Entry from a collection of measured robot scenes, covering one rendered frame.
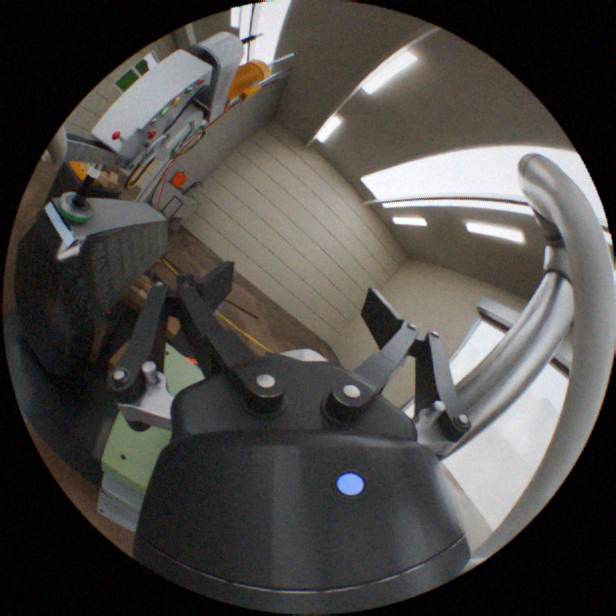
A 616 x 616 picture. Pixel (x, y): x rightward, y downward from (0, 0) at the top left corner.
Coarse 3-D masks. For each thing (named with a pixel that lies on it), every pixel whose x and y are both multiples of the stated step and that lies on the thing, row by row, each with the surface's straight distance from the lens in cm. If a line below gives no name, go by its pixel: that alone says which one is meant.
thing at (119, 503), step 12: (108, 480) 43; (108, 492) 43; (120, 492) 42; (132, 492) 43; (108, 504) 72; (120, 504) 50; (132, 504) 43; (108, 516) 121; (120, 516) 108; (132, 516) 67; (132, 528) 121
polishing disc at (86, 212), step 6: (72, 192) 108; (66, 198) 100; (60, 204) 96; (66, 204) 94; (72, 204) 96; (90, 204) 105; (66, 210) 92; (72, 210) 91; (78, 210) 94; (84, 210) 96; (90, 210) 99; (78, 216) 91; (84, 216) 92; (90, 216) 96
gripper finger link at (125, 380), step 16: (160, 288) 15; (144, 304) 13; (160, 304) 13; (144, 320) 11; (160, 320) 12; (144, 336) 10; (160, 336) 11; (128, 352) 9; (144, 352) 9; (160, 352) 11; (112, 368) 9; (128, 368) 8; (160, 368) 11; (112, 384) 8; (128, 384) 8; (128, 400) 8
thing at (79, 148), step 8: (72, 136) 76; (80, 136) 80; (72, 144) 62; (80, 144) 65; (88, 144) 88; (96, 144) 93; (72, 152) 64; (80, 152) 68; (88, 152) 72; (96, 152) 76; (104, 152) 81; (112, 152) 88; (64, 160) 63; (72, 160) 67; (80, 160) 71; (88, 160) 75; (96, 160) 80; (104, 160) 85; (112, 160) 92; (120, 160) 97; (128, 160) 108
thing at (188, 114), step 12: (192, 96) 97; (180, 108) 128; (192, 108) 133; (168, 120) 103; (180, 120) 117; (192, 120) 136; (156, 132) 102; (168, 132) 117; (156, 144) 115; (156, 156) 136; (168, 156) 159
